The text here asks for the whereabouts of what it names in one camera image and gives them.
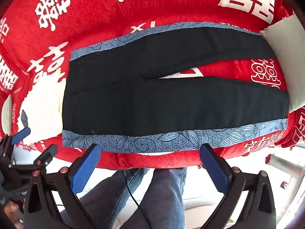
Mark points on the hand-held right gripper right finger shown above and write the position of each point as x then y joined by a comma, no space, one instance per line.
214,169

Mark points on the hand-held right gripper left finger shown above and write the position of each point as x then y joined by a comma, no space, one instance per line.
85,169

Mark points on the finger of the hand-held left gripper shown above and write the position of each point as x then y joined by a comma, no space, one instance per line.
47,153
22,134

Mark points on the black pants with blue trim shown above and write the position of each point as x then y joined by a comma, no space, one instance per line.
152,100

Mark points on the person's left hand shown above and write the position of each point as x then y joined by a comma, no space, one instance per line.
11,211

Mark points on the white round object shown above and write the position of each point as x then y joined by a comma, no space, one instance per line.
6,114

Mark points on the cream fuzzy cloth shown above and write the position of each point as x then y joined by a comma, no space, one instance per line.
43,109

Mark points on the person's blue jeans legs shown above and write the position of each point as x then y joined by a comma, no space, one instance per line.
166,195

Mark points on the white furniture leg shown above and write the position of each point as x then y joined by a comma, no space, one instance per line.
283,168

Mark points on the white pillow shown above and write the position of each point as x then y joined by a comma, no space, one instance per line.
288,52

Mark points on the red printed blanket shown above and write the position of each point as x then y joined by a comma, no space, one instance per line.
143,4

